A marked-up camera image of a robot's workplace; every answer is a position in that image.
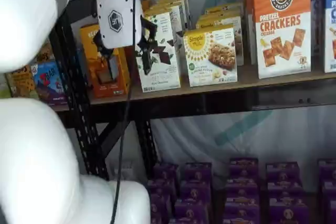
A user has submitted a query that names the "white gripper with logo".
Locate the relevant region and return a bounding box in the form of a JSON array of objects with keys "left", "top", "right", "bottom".
[{"left": 91, "top": 0, "right": 159, "bottom": 81}]

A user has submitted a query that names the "yellow cracker box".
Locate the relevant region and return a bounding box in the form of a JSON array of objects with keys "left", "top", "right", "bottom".
[{"left": 183, "top": 27, "right": 238, "bottom": 88}]

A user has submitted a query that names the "orange snack bar box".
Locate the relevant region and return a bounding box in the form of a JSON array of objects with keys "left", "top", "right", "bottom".
[{"left": 79, "top": 23, "right": 131, "bottom": 99}]

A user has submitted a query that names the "white box with dark thins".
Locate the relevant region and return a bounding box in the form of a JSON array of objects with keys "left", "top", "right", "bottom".
[
  {"left": 150, "top": 0, "right": 188, "bottom": 31},
  {"left": 158, "top": 0, "right": 192, "bottom": 29},
  {"left": 143, "top": 5, "right": 186, "bottom": 51},
  {"left": 134, "top": 11, "right": 182, "bottom": 93}
]

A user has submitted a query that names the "brown cookie snack box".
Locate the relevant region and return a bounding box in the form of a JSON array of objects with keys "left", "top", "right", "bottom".
[
  {"left": 5, "top": 65, "right": 40, "bottom": 99},
  {"left": 34, "top": 41, "right": 56, "bottom": 63}
]

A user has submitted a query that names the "blue Zbar box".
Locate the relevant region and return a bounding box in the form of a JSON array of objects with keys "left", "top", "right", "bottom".
[{"left": 29, "top": 61, "right": 67, "bottom": 102}]

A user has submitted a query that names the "black metal shelf rack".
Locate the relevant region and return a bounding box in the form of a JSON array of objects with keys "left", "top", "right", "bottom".
[{"left": 49, "top": 0, "right": 336, "bottom": 183}]

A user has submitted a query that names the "wooden shelf board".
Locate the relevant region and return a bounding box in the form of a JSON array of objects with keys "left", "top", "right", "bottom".
[{"left": 88, "top": 70, "right": 336, "bottom": 104}]

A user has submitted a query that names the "small white yellow-label box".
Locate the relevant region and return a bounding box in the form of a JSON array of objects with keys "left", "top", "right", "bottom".
[
  {"left": 204, "top": 2, "right": 245, "bottom": 20},
  {"left": 196, "top": 15, "right": 244, "bottom": 67}
]

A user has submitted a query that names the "orange pretzel crackers box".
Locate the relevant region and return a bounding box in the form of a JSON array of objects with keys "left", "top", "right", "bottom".
[
  {"left": 253, "top": 0, "right": 313, "bottom": 80},
  {"left": 242, "top": 0, "right": 260, "bottom": 65}
]

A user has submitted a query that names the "purple snack box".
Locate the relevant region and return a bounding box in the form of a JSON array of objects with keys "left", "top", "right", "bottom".
[
  {"left": 227, "top": 216, "right": 260, "bottom": 224},
  {"left": 318, "top": 158, "right": 336, "bottom": 183},
  {"left": 322, "top": 180, "right": 336, "bottom": 201},
  {"left": 267, "top": 180, "right": 306, "bottom": 200},
  {"left": 268, "top": 197, "right": 307, "bottom": 224},
  {"left": 266, "top": 162, "right": 301, "bottom": 183},
  {"left": 149, "top": 195, "right": 172, "bottom": 220},
  {"left": 150, "top": 210, "right": 164, "bottom": 224},
  {"left": 174, "top": 199, "right": 210, "bottom": 221},
  {"left": 329, "top": 199, "right": 336, "bottom": 224},
  {"left": 229, "top": 157, "right": 259, "bottom": 180},
  {"left": 226, "top": 178, "right": 260, "bottom": 198},
  {"left": 183, "top": 162, "right": 213, "bottom": 183},
  {"left": 147, "top": 179, "right": 177, "bottom": 199},
  {"left": 153, "top": 163, "right": 181, "bottom": 183},
  {"left": 225, "top": 195, "right": 261, "bottom": 219},
  {"left": 167, "top": 217, "right": 208, "bottom": 224},
  {"left": 180, "top": 180, "right": 212, "bottom": 202}
]

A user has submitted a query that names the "blue cracker box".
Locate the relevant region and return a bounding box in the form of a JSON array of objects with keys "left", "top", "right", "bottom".
[
  {"left": 323, "top": 6, "right": 336, "bottom": 74},
  {"left": 311, "top": 0, "right": 336, "bottom": 70}
]

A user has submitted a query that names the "white backdrop with teal print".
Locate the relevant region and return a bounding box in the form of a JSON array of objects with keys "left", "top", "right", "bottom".
[{"left": 141, "top": 0, "right": 336, "bottom": 167}]

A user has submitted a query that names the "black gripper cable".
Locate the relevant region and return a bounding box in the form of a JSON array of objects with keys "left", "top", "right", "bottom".
[{"left": 110, "top": 0, "right": 139, "bottom": 224}]

